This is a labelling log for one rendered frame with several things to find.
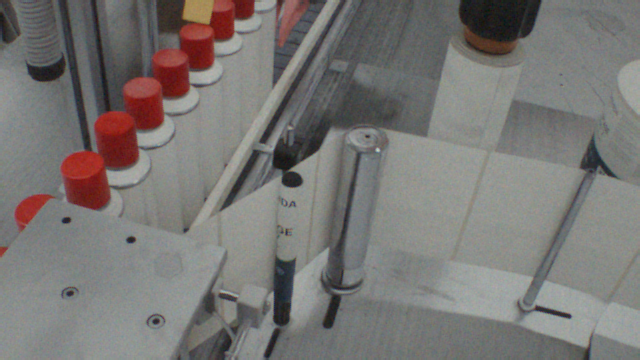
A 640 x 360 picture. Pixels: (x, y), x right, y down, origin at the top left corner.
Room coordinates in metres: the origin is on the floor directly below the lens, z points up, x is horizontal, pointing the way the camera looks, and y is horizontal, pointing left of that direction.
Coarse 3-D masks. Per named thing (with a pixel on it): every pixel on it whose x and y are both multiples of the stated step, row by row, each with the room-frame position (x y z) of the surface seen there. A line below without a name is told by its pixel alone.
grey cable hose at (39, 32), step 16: (16, 0) 0.45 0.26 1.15; (32, 0) 0.45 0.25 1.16; (48, 0) 0.46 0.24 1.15; (32, 16) 0.45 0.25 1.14; (48, 16) 0.46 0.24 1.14; (32, 32) 0.45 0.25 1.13; (48, 32) 0.46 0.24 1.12; (32, 48) 0.45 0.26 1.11; (48, 48) 0.45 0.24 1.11; (32, 64) 0.45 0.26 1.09; (48, 64) 0.45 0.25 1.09; (64, 64) 0.47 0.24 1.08; (48, 80) 0.45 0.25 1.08
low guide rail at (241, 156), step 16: (336, 0) 0.99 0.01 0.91; (320, 16) 0.92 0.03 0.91; (320, 32) 0.89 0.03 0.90; (304, 48) 0.82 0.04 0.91; (288, 80) 0.73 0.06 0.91; (272, 96) 0.69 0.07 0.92; (272, 112) 0.67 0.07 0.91; (256, 128) 0.62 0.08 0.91; (240, 144) 0.59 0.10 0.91; (240, 160) 0.56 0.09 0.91; (224, 176) 0.53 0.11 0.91; (224, 192) 0.51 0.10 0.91; (208, 208) 0.48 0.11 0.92
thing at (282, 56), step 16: (320, 0) 1.04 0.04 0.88; (304, 16) 0.98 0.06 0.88; (336, 16) 1.03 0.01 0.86; (304, 32) 0.93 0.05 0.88; (288, 48) 0.87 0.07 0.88; (288, 64) 0.83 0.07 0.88; (304, 64) 0.83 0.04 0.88; (288, 96) 0.74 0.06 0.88; (272, 128) 0.69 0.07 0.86; (240, 176) 0.57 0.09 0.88; (224, 208) 0.51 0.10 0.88
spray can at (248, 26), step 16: (240, 0) 0.64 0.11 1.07; (240, 16) 0.64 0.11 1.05; (256, 16) 0.66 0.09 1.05; (240, 32) 0.63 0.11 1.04; (256, 32) 0.64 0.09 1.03; (256, 48) 0.64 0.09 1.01; (256, 64) 0.64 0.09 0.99; (256, 80) 0.64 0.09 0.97; (256, 96) 0.64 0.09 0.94; (256, 112) 0.65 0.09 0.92
